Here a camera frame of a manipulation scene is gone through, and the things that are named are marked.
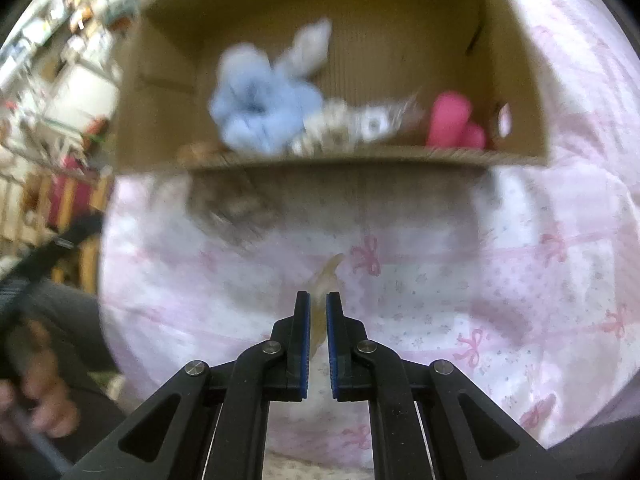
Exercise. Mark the person's left leg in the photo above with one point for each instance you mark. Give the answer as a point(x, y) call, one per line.
point(75, 320)

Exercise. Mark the brown cardboard box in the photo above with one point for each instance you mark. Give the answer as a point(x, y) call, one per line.
point(400, 35)

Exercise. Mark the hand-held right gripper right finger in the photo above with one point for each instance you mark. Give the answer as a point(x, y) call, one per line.
point(334, 340)

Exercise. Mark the person's right leg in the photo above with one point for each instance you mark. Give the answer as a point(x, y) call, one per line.
point(600, 452)

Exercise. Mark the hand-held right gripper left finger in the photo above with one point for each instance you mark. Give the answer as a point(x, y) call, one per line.
point(302, 340)

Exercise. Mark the clear plastic bottle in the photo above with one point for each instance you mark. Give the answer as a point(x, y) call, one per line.
point(372, 122)

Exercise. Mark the pink bow-print blanket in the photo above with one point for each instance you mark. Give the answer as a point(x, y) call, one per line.
point(450, 260)

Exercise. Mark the person's left hand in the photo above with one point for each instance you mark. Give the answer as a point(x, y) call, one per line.
point(45, 400)

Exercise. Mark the person's leg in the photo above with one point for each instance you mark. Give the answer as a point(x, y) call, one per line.
point(600, 452)
point(75, 320)

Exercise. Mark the white kitchen counter cabinet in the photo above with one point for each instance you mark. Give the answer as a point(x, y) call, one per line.
point(80, 92)

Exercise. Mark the light blue fluffy scrunchie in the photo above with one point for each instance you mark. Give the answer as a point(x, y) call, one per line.
point(255, 105)

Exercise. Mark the red and yellow boxes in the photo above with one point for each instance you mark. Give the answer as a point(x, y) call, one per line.
point(67, 195)

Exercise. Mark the cream scrunchie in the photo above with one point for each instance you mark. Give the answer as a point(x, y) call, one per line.
point(325, 130)

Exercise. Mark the pink plastic cup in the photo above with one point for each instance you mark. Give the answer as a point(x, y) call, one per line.
point(450, 115)

